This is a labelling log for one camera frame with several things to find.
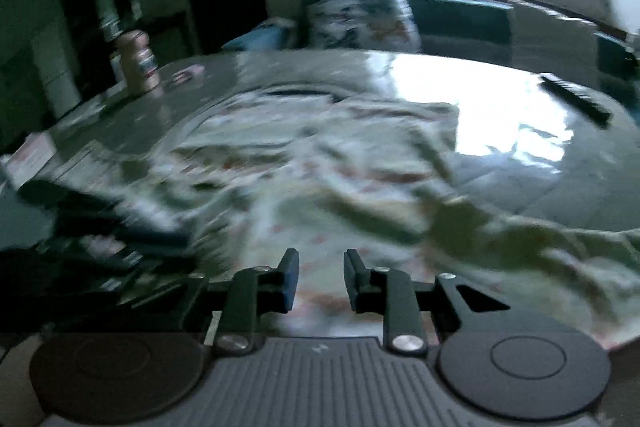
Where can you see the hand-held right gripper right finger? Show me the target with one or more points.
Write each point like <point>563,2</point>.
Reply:
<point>352,281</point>

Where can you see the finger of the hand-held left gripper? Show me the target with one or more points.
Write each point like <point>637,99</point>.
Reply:
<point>135,227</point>

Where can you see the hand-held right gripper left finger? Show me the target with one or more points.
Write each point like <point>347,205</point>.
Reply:
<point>289,281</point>

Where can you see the pale printed garment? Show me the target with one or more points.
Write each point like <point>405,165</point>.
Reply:
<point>310,187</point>

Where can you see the white cardboard box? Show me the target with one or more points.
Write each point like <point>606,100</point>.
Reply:
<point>27,157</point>

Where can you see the small pink card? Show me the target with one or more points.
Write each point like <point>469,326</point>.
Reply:
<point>184,76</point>

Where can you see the pale jar with label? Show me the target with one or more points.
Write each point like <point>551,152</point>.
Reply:
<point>140,64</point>

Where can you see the round tray with pale rim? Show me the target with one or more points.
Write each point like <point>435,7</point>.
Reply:
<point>240,99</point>

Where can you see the quilted star table cover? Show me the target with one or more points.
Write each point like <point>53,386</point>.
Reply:
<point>500,147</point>

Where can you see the blue cushion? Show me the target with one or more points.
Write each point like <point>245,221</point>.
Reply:
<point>257,38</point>

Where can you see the dark wooden cabinet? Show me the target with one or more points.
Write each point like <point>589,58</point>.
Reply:
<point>102,2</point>

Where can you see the butterfly print pillow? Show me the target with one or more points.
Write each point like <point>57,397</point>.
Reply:
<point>362,19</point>

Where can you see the teal sofa bench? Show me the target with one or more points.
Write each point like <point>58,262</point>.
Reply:
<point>460,19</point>

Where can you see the black remote control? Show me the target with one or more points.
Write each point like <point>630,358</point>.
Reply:
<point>575,97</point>

